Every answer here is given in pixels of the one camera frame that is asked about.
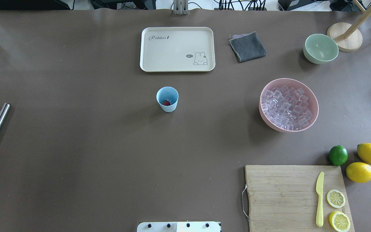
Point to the red strawberry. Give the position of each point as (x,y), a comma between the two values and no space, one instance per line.
(166,103)

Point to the light blue plastic cup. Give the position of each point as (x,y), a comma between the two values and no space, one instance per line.
(170,94)

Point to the pile of clear ice cubes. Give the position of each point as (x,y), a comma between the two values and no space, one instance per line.
(286,107)

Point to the wooden cup tree stand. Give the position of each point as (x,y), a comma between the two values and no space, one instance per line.
(347,36)

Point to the cream rabbit serving tray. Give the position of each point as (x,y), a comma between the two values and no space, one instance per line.
(177,49)

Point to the folded grey cloth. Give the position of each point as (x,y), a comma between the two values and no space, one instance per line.
(247,46)

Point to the pink bowl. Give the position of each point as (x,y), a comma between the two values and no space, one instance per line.
(314,106)

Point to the bamboo cutting board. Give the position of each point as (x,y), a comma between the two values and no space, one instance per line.
(282,198)

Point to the mint green bowl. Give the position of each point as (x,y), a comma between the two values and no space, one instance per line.
(320,49)

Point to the yellow plastic knife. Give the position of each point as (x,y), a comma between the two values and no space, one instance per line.
(319,190)

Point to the green lime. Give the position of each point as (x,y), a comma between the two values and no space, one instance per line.
(338,155)

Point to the lemon half upper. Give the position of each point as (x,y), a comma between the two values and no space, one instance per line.
(336,198)

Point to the lemon half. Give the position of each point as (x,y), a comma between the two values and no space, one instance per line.
(336,198)
(339,221)

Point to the whole yellow lemon lower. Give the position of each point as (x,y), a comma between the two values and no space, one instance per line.
(359,172)

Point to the lemon half lower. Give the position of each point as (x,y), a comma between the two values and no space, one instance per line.
(339,221)

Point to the aluminium frame post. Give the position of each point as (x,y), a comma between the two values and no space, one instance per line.
(180,7)

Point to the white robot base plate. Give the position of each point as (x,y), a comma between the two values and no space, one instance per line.
(180,226)

